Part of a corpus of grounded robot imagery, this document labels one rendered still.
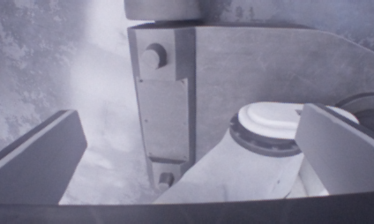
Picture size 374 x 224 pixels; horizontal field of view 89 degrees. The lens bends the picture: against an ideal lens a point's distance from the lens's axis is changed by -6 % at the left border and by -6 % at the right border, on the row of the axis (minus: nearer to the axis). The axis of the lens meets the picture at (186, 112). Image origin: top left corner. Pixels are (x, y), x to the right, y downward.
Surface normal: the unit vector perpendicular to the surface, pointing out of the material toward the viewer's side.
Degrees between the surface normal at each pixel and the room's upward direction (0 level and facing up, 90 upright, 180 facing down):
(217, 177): 90
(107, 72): 0
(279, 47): 0
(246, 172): 90
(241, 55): 0
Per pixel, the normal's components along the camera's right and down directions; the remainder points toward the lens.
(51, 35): -0.18, 0.47
